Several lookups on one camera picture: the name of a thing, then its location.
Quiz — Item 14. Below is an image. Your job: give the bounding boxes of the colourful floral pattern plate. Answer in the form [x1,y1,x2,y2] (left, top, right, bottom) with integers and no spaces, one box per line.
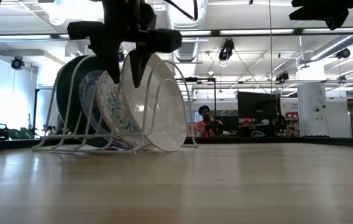
[96,70,155,152]

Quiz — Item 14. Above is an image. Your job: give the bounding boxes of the white pillar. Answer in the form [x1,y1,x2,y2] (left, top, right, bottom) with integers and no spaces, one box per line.
[297,82,329,138]

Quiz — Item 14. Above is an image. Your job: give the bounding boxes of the person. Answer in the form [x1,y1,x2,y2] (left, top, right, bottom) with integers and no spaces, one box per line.
[194,105,224,138]

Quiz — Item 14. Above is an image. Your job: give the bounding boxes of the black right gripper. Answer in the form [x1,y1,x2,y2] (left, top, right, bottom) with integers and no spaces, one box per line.
[289,0,353,31]

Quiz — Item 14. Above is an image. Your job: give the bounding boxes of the white wire dish rack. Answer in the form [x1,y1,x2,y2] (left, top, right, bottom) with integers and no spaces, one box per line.
[32,54,198,156]

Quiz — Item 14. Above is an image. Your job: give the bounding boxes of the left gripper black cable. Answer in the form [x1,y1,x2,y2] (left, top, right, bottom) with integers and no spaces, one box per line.
[163,0,199,21]

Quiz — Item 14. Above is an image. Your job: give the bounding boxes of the silver ventilation duct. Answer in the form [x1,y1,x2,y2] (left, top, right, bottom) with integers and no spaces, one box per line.
[172,0,209,65]

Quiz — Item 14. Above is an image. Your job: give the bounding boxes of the black gantry frame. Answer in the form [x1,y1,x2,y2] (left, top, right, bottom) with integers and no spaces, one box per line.
[33,86,55,135]
[176,77,218,138]

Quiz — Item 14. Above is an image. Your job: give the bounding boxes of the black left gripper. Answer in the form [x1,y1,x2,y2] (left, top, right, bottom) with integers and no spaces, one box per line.
[66,0,183,89]

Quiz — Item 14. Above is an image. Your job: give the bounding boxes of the black ceiling light rail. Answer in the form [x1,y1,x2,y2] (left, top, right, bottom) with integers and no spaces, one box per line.
[0,28,353,40]

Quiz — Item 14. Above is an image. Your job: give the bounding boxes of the black ceiling camera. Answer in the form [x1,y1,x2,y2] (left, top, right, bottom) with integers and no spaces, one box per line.
[11,55,25,70]
[336,48,351,60]
[275,71,290,83]
[218,39,236,62]

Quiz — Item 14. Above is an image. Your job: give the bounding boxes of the thin hanging cable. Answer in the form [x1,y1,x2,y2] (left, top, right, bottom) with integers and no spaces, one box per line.
[268,0,273,94]

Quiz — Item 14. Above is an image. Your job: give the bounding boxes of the green plate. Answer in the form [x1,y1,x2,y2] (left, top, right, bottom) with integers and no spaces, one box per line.
[55,55,112,149]

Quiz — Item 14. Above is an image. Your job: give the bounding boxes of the blue white grid plate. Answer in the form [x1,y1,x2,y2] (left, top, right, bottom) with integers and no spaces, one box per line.
[78,70,134,149]

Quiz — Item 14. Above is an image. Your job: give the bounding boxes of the black computer monitor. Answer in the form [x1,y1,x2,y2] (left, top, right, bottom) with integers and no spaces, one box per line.
[237,91,282,138]

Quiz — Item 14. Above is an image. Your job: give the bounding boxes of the plain white deep plate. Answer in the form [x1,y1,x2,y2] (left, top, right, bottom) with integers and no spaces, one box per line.
[119,51,188,152]

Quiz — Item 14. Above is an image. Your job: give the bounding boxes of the black aluminium table frame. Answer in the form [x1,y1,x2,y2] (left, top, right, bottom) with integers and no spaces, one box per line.
[0,136,353,153]

